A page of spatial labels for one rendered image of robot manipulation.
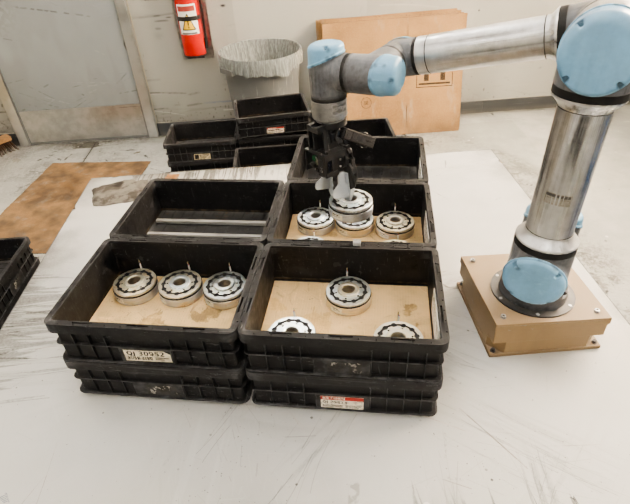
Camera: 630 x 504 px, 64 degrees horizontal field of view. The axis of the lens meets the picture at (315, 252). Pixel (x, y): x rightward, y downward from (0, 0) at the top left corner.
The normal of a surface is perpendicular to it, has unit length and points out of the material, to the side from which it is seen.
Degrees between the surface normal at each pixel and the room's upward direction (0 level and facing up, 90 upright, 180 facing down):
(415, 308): 0
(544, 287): 95
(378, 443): 0
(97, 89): 90
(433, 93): 74
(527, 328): 88
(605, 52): 80
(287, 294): 0
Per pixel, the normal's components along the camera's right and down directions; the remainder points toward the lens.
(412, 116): 0.04, 0.32
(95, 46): 0.07, 0.60
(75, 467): -0.04, -0.80
